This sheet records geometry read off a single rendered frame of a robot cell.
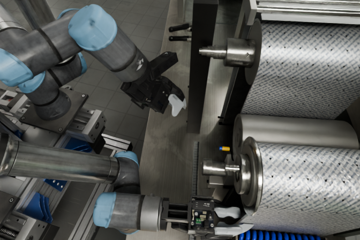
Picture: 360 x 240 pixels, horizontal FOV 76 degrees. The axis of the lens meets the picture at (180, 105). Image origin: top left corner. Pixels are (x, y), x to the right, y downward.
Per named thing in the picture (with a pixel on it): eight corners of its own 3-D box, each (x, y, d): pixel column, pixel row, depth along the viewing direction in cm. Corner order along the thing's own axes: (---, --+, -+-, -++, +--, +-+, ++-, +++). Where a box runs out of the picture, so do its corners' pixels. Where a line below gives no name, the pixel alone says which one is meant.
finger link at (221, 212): (258, 218, 50) (215, 215, 51) (251, 222, 55) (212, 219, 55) (256, 202, 52) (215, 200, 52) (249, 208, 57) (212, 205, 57)
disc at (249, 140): (237, 154, 56) (253, 122, 44) (239, 155, 56) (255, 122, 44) (242, 222, 47) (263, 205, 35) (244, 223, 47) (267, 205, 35)
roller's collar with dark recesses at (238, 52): (223, 53, 57) (227, 31, 52) (247, 54, 57) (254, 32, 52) (223, 72, 54) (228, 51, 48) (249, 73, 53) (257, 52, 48)
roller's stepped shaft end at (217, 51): (199, 51, 55) (200, 40, 53) (224, 52, 55) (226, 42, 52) (198, 60, 53) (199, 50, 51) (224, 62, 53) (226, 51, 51)
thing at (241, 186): (232, 164, 51) (239, 147, 45) (241, 165, 50) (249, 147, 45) (234, 199, 46) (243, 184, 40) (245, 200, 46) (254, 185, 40)
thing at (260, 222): (232, 225, 61) (250, 210, 45) (324, 233, 59) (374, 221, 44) (232, 227, 60) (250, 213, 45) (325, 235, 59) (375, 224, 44)
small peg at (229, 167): (223, 165, 45) (224, 162, 44) (238, 166, 45) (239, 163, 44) (224, 172, 44) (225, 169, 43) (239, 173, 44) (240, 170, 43)
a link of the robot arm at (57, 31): (31, 21, 48) (48, 32, 41) (79, 0, 52) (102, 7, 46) (52, 54, 53) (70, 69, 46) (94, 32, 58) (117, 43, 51)
